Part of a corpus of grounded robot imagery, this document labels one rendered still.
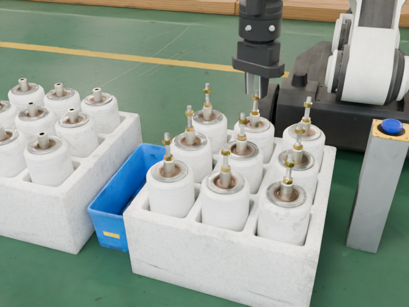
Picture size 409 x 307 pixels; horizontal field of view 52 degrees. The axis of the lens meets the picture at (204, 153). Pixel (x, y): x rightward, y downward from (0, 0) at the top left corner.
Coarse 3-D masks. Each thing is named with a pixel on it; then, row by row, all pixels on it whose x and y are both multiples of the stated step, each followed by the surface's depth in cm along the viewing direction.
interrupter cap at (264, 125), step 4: (248, 116) 102; (248, 120) 101; (260, 120) 100; (264, 120) 100; (248, 124) 99; (260, 124) 99; (264, 124) 99; (268, 124) 99; (248, 128) 97; (252, 128) 98; (256, 128) 98; (260, 128) 97; (264, 128) 97; (268, 128) 97; (252, 132) 96; (256, 132) 96; (260, 132) 96
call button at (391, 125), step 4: (384, 120) 84; (388, 120) 84; (392, 120) 84; (396, 120) 84; (384, 124) 83; (388, 124) 83; (392, 124) 83; (396, 124) 83; (400, 124) 83; (384, 128) 83; (388, 128) 82; (392, 128) 82; (396, 128) 82; (400, 128) 82; (392, 132) 83; (396, 132) 83
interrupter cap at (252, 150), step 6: (234, 144) 92; (252, 144) 92; (234, 150) 90; (246, 150) 90; (252, 150) 90; (258, 150) 89; (228, 156) 88; (234, 156) 88; (240, 156) 88; (246, 156) 88; (252, 156) 88
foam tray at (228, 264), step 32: (320, 192) 89; (128, 224) 86; (160, 224) 82; (192, 224) 82; (256, 224) 83; (320, 224) 81; (160, 256) 88; (192, 256) 84; (224, 256) 81; (256, 256) 78; (288, 256) 75; (192, 288) 90; (224, 288) 86; (256, 288) 83; (288, 288) 80
